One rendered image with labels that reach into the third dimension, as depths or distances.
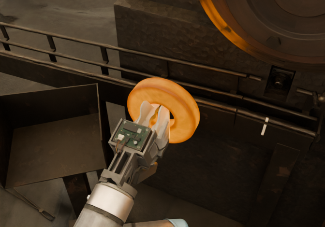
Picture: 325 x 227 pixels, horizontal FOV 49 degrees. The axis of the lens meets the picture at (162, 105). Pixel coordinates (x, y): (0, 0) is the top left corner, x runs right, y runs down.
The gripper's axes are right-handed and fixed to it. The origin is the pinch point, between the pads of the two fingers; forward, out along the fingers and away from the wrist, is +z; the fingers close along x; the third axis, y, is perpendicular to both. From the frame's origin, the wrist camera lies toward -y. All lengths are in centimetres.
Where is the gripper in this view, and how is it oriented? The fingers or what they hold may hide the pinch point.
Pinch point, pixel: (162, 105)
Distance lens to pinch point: 73.4
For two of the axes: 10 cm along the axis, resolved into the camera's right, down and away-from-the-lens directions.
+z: 4.0, -8.1, 4.3
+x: -9.1, -2.8, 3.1
